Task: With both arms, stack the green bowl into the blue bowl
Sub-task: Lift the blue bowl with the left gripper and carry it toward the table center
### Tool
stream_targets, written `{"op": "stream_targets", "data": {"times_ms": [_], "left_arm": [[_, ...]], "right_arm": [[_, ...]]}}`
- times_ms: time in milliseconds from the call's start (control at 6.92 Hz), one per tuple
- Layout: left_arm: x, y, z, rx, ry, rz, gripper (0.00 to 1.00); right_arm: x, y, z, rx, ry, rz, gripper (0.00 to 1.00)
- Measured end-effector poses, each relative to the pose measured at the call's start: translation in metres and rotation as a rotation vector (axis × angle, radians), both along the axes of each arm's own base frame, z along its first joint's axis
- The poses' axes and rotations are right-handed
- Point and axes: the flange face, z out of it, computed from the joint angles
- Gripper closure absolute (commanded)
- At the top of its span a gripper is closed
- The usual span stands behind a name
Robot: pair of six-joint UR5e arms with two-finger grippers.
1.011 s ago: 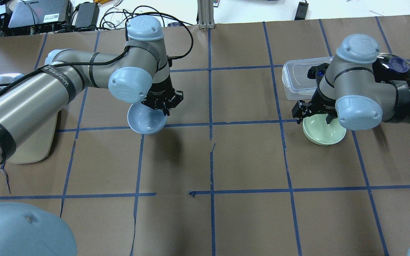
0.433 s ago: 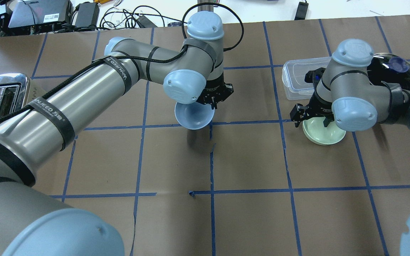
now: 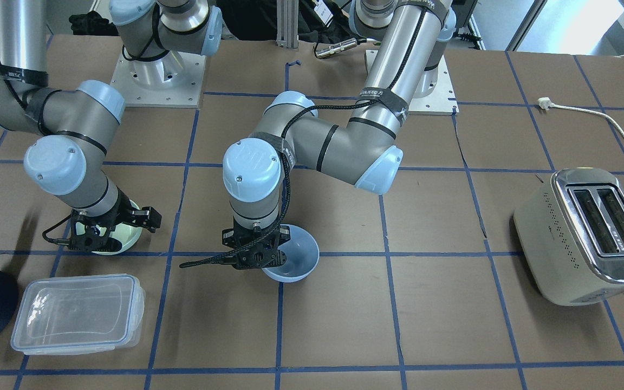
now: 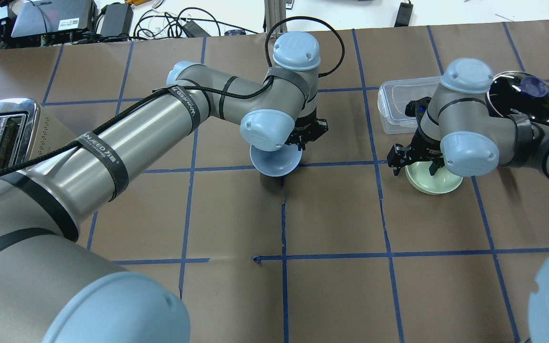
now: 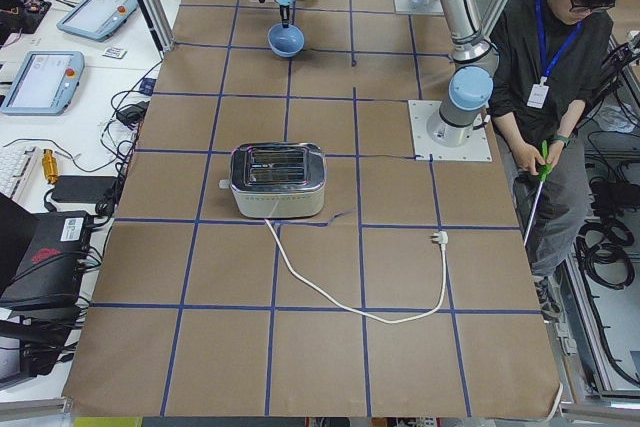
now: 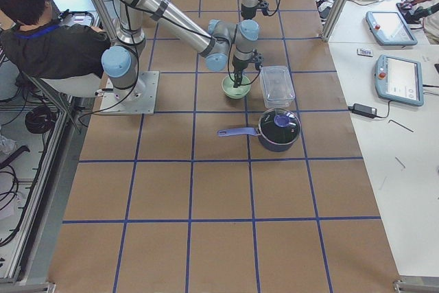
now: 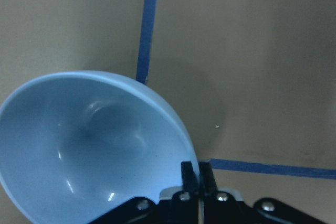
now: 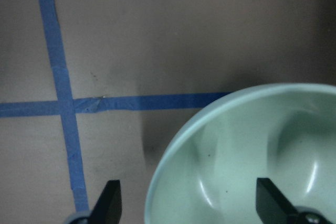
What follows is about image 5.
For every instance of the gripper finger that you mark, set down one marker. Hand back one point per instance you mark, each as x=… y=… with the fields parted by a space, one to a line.
x=284 y=11

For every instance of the blue bowl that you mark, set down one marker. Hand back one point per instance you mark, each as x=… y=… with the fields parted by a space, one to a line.
x=285 y=41

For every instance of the cream and chrome toaster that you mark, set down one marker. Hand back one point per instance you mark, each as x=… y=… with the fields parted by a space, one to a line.
x=277 y=180

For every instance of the small label card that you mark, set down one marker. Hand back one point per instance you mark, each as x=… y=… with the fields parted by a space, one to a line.
x=115 y=53

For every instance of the far teach pendant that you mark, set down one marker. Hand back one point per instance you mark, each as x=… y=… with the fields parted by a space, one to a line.
x=97 y=19

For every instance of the teach pendant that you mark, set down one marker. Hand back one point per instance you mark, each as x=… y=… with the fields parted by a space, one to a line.
x=45 y=83
x=97 y=19

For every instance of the near teach pendant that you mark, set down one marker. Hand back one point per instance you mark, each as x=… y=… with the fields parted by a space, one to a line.
x=45 y=83

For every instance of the person in black shirt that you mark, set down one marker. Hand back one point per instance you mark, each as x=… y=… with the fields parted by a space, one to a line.
x=550 y=56

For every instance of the white keyboard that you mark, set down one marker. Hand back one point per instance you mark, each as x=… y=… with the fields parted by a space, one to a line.
x=18 y=165

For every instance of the black computer box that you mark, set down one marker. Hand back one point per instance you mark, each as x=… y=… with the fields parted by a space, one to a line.
x=41 y=255

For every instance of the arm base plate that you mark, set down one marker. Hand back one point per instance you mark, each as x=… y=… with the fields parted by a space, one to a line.
x=435 y=140

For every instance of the green handled stick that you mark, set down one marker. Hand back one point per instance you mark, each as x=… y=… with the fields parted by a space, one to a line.
x=544 y=171

